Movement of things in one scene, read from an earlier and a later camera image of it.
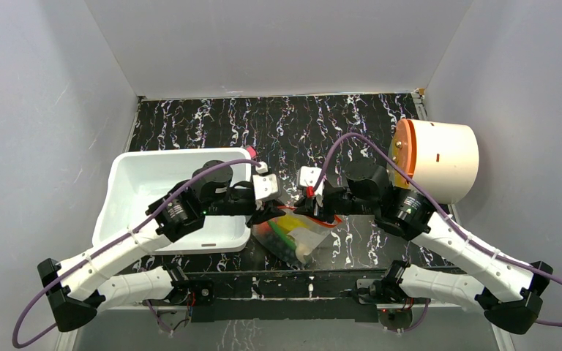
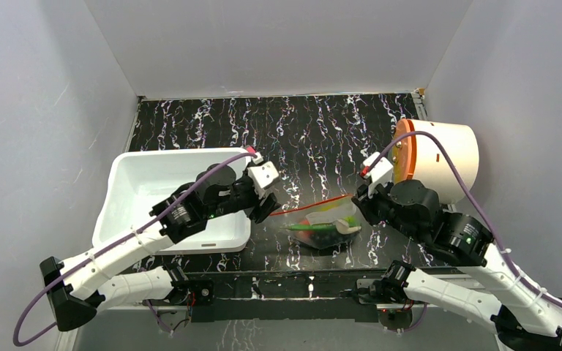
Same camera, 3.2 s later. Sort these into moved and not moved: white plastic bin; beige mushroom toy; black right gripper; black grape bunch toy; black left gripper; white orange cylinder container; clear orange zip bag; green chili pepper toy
Moved: green chili pepper toy; black grape bunch toy; clear orange zip bag; black right gripper; beige mushroom toy
Not moved: black left gripper; white plastic bin; white orange cylinder container
